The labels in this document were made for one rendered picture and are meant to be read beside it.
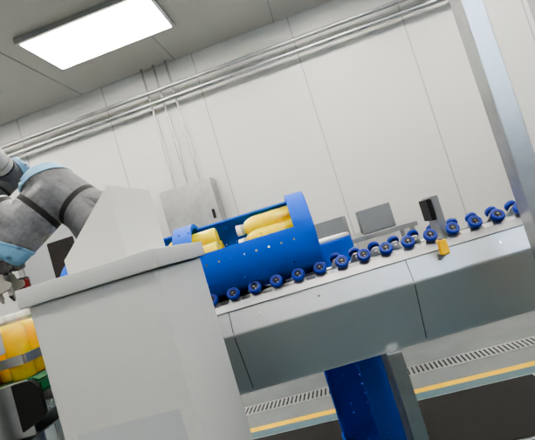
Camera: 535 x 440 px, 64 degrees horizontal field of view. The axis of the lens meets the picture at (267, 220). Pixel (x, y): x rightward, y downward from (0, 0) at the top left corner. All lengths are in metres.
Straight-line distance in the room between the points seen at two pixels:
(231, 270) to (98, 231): 0.56
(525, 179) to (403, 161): 3.53
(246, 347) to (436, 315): 0.63
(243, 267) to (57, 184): 0.62
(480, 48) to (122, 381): 1.21
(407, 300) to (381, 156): 3.43
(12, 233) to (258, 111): 4.05
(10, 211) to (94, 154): 4.42
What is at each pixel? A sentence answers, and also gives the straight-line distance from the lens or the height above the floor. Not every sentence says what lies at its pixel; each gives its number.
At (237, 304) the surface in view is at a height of 0.93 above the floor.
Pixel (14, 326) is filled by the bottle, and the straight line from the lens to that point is 1.64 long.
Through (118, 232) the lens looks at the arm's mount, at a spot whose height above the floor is 1.21.
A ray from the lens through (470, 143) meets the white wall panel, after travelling 4.99.
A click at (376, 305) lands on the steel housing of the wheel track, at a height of 0.80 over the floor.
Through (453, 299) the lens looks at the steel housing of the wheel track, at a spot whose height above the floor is 0.74.
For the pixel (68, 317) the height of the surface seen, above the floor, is 1.07.
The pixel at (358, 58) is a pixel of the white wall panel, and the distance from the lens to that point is 5.04.
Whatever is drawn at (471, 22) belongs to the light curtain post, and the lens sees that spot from 1.40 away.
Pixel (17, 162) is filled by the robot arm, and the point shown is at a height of 1.56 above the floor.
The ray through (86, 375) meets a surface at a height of 0.94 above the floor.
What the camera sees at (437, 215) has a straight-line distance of 1.57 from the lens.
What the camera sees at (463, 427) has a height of 0.15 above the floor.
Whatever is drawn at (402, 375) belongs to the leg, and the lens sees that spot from 1.56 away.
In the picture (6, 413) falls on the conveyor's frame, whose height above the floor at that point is 0.82.
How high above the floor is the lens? 1.10
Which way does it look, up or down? 3 degrees up
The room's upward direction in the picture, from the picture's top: 17 degrees counter-clockwise
